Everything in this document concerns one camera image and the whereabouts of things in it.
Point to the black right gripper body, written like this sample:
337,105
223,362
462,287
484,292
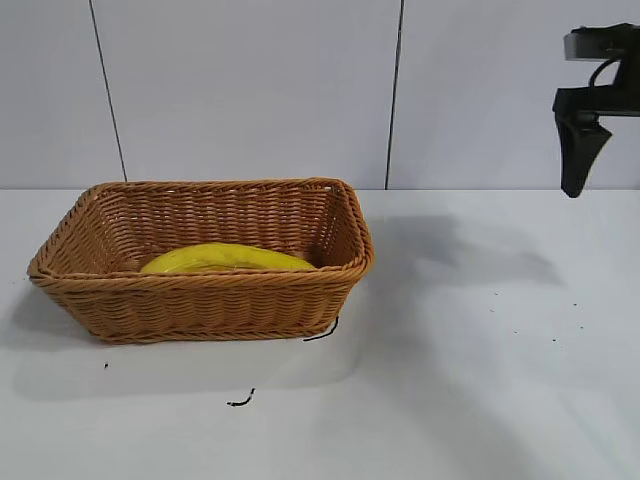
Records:
610,102

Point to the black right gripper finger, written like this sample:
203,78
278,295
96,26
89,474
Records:
577,150

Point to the yellow banana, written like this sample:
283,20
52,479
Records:
220,257

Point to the brown woven wicker basket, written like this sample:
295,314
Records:
200,305

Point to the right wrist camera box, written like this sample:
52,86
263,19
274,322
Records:
595,42

